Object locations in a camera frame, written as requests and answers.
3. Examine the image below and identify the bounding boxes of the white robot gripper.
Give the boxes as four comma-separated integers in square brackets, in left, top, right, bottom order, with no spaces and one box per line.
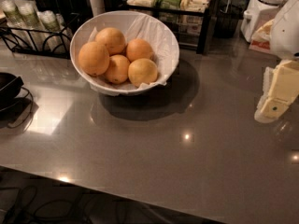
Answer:
[254,0,299,123]

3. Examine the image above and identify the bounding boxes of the sleeved cup stack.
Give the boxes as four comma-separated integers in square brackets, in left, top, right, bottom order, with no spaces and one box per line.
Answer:
[0,0,31,49]
[37,10,69,54]
[19,3,43,51]

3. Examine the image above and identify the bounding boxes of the orange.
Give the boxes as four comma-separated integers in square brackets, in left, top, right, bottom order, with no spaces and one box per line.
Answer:
[78,41,109,77]
[95,27,126,55]
[128,58,158,87]
[126,38,154,62]
[105,55,130,84]

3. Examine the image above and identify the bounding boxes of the green tea packets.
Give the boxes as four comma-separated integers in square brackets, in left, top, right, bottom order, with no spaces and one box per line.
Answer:
[154,0,181,9]

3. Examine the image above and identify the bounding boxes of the black condiment shelf rack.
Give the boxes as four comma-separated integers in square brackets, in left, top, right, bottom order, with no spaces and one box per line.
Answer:
[119,0,211,54]

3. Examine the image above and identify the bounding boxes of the right sleeved cup stack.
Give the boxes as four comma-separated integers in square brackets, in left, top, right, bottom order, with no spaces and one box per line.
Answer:
[37,10,69,54]

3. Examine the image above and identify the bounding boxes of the white appliance with plates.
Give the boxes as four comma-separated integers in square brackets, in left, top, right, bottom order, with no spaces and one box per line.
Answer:
[241,0,288,43]

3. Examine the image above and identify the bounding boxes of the black bowl on stand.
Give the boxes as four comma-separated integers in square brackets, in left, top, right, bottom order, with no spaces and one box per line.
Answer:
[0,72,23,106]

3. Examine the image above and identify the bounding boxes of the black wire stand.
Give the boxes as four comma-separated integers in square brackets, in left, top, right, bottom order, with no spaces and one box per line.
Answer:
[0,88,34,129]

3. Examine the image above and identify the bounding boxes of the black wire cup rack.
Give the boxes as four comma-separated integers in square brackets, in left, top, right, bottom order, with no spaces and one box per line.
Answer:
[0,13,79,59]

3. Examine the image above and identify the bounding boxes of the red white paper box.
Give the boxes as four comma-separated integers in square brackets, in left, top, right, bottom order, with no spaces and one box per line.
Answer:
[249,20,273,54]

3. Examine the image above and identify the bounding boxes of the left sleeved cup stack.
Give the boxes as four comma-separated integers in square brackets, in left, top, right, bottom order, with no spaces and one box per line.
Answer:
[0,0,31,49]

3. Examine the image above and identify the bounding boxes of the black cables under table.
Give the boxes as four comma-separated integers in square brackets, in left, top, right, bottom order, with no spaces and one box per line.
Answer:
[0,184,132,224]

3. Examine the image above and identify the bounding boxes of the white bowl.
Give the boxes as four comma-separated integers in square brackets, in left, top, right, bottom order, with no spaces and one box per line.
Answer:
[69,10,180,97]

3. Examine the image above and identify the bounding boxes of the white cylindrical cup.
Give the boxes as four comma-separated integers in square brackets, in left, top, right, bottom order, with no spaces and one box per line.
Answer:
[90,0,105,16]

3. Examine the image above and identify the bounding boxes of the middle sleeved cup stack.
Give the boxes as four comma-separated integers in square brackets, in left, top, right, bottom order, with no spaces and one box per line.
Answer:
[19,3,43,51]

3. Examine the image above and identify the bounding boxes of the white paper bowl liner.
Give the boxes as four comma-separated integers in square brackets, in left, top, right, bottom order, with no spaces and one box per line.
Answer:
[88,14,179,91]

